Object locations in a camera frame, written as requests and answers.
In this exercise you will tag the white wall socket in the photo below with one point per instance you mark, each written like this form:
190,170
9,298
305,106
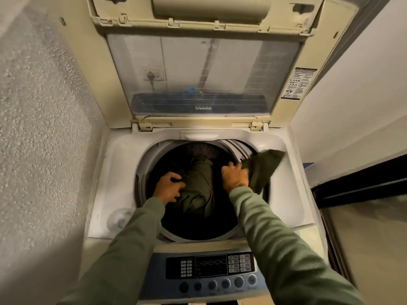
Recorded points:
153,74

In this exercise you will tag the person's left fingers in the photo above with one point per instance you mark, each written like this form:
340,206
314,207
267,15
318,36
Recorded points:
176,187

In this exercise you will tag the dark green cloth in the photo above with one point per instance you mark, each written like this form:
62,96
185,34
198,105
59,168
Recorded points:
265,166

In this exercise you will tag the beige washing machine lid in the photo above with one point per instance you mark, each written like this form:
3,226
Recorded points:
203,60

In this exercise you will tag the beige top-load washing machine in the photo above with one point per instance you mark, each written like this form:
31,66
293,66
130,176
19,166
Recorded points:
295,200

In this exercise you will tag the blue grey control panel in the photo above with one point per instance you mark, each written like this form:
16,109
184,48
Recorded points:
210,276

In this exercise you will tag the person's right fingers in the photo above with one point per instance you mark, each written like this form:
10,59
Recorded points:
233,167

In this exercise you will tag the person's left forearm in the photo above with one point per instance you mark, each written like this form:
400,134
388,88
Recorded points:
124,257

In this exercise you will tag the dark framed glass door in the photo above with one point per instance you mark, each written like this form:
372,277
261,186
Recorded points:
365,225

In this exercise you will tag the person's left hand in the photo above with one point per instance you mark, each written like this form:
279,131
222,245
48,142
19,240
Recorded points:
167,188

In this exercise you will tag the person's right hand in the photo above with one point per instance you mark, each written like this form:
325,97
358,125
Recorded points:
235,179

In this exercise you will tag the small blue object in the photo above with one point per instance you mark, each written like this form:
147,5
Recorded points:
191,90

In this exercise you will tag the warning label sticker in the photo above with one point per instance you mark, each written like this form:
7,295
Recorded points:
298,84

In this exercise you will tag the olive green garment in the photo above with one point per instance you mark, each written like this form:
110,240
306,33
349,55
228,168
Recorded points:
198,187

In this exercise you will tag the washing machine drum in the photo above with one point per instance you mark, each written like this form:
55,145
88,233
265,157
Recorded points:
190,228

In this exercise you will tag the dark brown garment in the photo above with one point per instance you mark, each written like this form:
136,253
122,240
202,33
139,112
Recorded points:
203,150

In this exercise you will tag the person's right forearm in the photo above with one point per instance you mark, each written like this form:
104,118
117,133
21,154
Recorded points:
279,250

